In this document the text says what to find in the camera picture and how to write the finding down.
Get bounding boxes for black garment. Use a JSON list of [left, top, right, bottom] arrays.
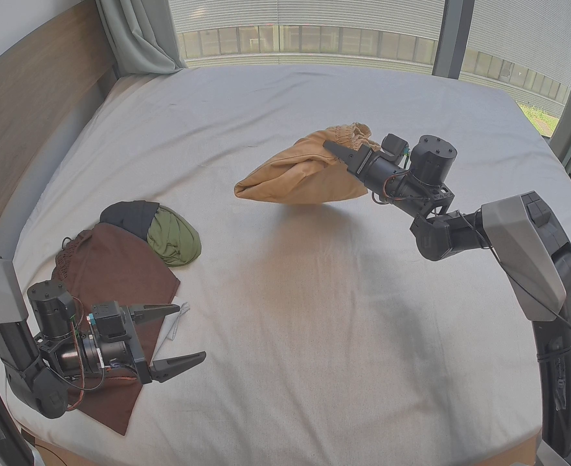
[[100, 201, 162, 242]]

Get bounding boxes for brown shorts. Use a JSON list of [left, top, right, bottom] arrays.
[[52, 224, 181, 437]]

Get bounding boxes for grey-green curtain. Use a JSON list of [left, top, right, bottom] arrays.
[[89, 0, 189, 75]]

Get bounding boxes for green garment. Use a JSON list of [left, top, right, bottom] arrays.
[[147, 206, 203, 268]]

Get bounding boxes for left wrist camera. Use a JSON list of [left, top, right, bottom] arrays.
[[88, 301, 130, 342]]

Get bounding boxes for tan shorts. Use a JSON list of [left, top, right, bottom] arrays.
[[233, 122, 385, 206]]

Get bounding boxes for window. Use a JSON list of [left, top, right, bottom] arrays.
[[161, 0, 571, 222]]

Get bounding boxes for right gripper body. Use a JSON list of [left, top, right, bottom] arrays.
[[348, 145, 413, 198]]

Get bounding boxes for white garment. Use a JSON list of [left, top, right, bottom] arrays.
[[153, 300, 190, 360]]

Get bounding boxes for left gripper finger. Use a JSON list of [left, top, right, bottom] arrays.
[[148, 351, 207, 383], [129, 302, 182, 327]]

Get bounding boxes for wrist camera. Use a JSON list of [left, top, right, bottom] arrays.
[[88, 301, 130, 342], [381, 133, 410, 160]]

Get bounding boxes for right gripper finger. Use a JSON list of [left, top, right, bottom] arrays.
[[324, 140, 365, 174]]

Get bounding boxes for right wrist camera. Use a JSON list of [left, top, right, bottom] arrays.
[[381, 133, 410, 160]]

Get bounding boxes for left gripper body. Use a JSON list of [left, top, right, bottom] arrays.
[[79, 304, 154, 385]]

